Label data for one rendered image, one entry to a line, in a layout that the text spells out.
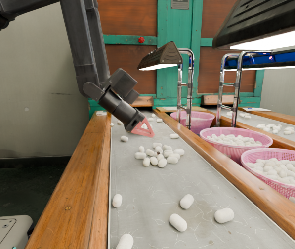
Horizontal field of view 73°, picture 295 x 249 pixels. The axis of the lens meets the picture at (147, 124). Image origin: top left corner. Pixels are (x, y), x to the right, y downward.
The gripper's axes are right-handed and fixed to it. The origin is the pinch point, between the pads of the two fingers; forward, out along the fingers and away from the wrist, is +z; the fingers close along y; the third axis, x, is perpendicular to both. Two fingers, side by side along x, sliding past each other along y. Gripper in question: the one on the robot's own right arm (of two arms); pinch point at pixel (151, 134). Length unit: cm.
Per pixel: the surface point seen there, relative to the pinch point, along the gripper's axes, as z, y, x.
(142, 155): 1.3, -2.8, 7.0
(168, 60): -10.8, 4.1, -22.1
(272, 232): 15.7, -36.7, -3.4
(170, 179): 6.3, -16.3, 4.6
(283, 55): 28, 18, -61
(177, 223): 2.4, -33.5, 5.9
